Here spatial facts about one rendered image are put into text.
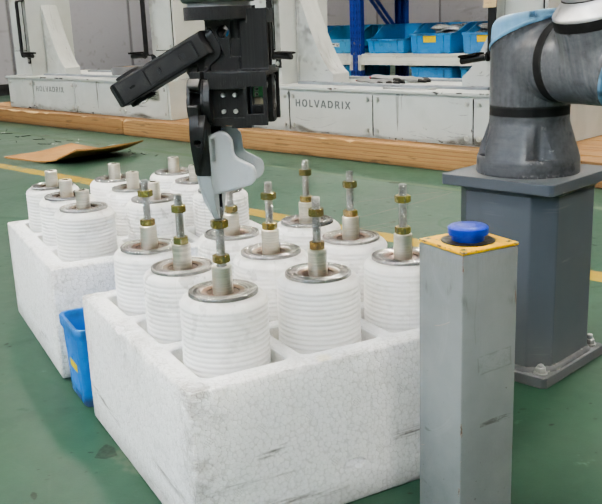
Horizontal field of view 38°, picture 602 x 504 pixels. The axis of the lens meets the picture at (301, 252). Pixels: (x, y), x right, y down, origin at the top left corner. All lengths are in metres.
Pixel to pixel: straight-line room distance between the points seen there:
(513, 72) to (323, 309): 0.50
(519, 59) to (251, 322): 0.58
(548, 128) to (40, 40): 4.49
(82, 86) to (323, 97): 1.78
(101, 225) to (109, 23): 7.05
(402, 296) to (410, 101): 2.26
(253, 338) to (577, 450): 0.46
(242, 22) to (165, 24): 3.49
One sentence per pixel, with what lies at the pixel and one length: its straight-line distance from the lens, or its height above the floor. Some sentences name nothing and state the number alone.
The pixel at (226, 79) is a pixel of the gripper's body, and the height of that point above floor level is 0.48.
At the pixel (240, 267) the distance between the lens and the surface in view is 1.07.
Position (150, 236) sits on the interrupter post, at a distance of 1.14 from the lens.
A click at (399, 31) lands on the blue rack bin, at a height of 0.40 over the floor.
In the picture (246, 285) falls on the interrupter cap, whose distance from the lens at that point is 0.95.
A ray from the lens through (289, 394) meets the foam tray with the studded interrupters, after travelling 0.93.
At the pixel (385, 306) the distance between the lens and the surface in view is 1.03.
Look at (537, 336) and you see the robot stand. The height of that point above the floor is 0.07.
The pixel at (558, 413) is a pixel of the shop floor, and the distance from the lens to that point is 1.26.
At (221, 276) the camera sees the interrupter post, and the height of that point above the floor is 0.27.
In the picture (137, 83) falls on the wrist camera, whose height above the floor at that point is 0.48.
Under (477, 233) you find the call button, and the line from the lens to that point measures 0.86.
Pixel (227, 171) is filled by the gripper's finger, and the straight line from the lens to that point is 0.88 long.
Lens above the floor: 0.53
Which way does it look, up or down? 15 degrees down
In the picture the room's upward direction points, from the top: 2 degrees counter-clockwise
